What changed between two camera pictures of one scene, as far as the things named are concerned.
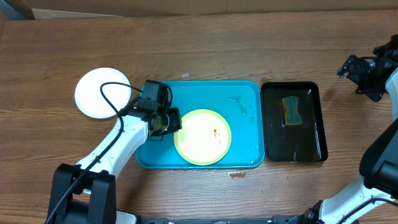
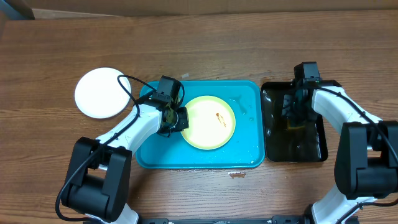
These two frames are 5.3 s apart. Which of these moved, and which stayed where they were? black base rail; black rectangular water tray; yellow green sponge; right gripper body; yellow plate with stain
Moved: right gripper body; yellow green sponge; yellow plate with stain
Stayed: black rectangular water tray; black base rail
